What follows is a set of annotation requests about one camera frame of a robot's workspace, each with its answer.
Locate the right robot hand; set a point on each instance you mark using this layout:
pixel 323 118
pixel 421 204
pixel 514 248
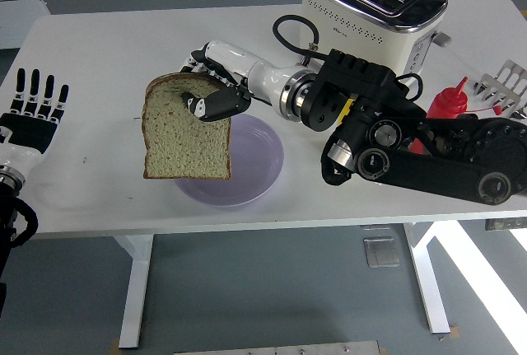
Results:
pixel 255 75

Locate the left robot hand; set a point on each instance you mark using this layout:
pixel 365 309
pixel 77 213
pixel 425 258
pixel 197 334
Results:
pixel 29 132

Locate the purple round plate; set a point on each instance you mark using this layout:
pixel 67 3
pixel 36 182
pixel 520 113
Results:
pixel 255 165

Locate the brown-crusted bread slice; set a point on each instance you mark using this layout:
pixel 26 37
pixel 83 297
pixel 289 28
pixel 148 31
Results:
pixel 185 145

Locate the cream white two-slot toaster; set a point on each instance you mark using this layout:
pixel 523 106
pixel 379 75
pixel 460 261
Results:
pixel 350 29

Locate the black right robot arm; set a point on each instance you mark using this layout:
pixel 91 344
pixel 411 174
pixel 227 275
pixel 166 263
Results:
pixel 411 157

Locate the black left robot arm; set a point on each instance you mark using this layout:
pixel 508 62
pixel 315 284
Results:
pixel 6 227

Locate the yellow squeeze bottle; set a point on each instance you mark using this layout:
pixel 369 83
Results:
pixel 346 108

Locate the white slatted cart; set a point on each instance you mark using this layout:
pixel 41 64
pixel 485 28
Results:
pixel 16 13

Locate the white table leg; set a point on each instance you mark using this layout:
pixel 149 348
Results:
pixel 430 289
pixel 136 289

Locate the red squeeze bottle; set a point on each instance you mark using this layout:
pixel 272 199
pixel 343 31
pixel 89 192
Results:
pixel 446 101

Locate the grey metal floor hatch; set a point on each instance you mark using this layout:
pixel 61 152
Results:
pixel 382 253

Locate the silver metal toast rack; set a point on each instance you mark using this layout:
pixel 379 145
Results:
pixel 504 87

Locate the grey table control panel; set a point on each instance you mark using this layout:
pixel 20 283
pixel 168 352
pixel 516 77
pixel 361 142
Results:
pixel 506 224

